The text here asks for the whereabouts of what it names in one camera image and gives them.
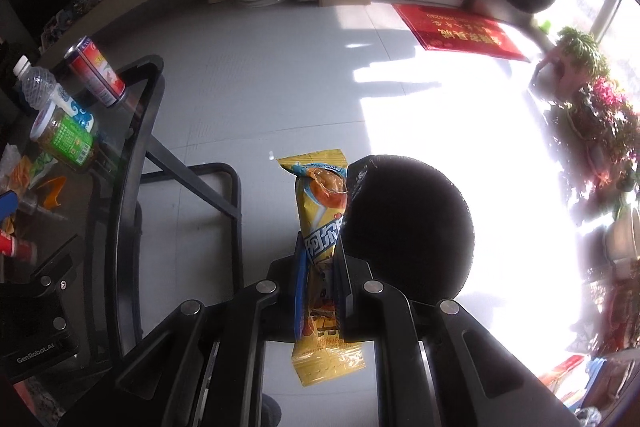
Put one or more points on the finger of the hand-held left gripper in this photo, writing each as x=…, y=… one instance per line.
x=7, y=203
x=52, y=272

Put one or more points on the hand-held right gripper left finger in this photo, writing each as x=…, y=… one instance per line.
x=301, y=292

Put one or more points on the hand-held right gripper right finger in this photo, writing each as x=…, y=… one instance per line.
x=341, y=302

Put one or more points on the yellow snack packet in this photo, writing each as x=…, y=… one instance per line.
x=320, y=197

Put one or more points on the black trash bin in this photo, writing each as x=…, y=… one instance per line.
x=410, y=227

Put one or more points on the orange snack bag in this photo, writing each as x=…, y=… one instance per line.
x=21, y=174

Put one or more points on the red capped small bottle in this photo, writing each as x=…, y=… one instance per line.
x=17, y=247

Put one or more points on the orange wrapper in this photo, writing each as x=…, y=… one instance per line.
x=52, y=189

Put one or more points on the green white wrapper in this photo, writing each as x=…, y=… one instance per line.
x=42, y=164

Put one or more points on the green label jar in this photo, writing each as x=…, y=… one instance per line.
x=67, y=139

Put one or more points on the black framed glass table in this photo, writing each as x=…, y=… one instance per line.
x=125, y=187

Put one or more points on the small blue white bottle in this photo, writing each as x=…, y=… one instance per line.
x=76, y=113

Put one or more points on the clear plastic water bottle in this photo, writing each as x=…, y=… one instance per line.
x=37, y=84

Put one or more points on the red drink can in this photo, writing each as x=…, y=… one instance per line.
x=95, y=72

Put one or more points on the red packet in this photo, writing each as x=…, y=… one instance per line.
x=562, y=369

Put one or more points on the white plant pot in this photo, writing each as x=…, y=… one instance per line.
x=622, y=237

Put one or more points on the red doormat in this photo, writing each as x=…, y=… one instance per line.
x=460, y=32

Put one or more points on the pink flowering potted plant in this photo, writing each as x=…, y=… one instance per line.
x=602, y=122

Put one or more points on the green potted plant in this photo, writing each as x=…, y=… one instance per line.
x=580, y=52

